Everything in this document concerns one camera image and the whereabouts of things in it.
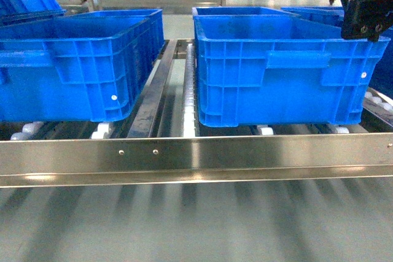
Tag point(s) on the blue bin centre right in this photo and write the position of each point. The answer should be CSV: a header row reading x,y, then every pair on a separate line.
x,y
280,70

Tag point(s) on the blue bin with red parts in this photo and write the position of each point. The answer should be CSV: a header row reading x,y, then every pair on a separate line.
x,y
380,68

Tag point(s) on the steel shelf rack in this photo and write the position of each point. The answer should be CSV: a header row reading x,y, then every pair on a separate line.
x,y
72,153

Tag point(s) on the blue bin behind centre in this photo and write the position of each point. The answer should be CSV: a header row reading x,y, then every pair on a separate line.
x,y
263,11

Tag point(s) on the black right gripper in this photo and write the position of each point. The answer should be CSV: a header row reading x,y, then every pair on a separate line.
x,y
366,19

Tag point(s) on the blue bin behind right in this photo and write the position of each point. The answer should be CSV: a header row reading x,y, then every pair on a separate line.
x,y
326,15

